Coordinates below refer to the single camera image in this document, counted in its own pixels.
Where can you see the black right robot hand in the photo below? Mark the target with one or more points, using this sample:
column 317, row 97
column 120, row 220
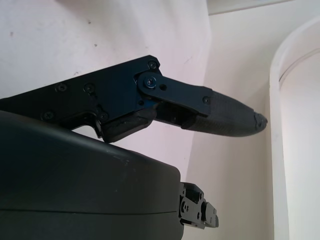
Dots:
column 75, row 187

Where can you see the white round container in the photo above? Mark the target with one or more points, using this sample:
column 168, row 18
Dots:
column 300, row 137

